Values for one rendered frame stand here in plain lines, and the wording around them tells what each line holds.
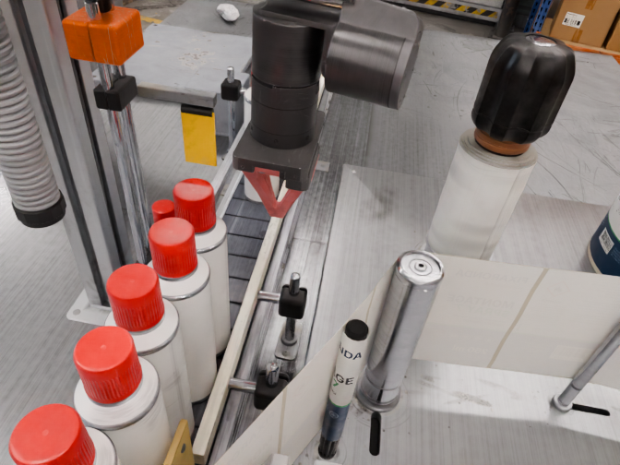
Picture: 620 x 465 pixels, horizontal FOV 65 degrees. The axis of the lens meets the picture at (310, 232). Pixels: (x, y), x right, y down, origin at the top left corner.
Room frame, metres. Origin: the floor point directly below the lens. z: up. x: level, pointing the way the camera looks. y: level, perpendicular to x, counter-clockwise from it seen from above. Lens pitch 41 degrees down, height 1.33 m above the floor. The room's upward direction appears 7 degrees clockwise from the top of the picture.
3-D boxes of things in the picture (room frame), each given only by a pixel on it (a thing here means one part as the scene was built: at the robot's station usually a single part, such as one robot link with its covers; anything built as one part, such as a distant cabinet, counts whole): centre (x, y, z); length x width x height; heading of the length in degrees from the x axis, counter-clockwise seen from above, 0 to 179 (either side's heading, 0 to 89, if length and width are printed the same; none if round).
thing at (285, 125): (0.38, 0.03, 1.12); 0.10 x 0.07 x 0.07; 175
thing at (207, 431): (0.71, 0.03, 0.91); 1.07 x 0.01 x 0.02; 175
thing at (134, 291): (0.21, 0.11, 0.98); 0.05 x 0.05 x 0.20
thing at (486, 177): (0.48, -0.20, 1.03); 0.09 x 0.09 x 0.30
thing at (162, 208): (0.55, 0.22, 0.85); 0.03 x 0.03 x 0.03
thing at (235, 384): (0.25, 0.04, 0.89); 0.06 x 0.03 x 0.12; 85
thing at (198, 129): (0.38, 0.11, 1.09); 0.03 x 0.01 x 0.06; 85
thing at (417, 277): (0.27, -0.09, 0.97); 0.05 x 0.05 x 0.19
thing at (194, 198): (0.31, 0.10, 0.98); 0.05 x 0.05 x 0.20
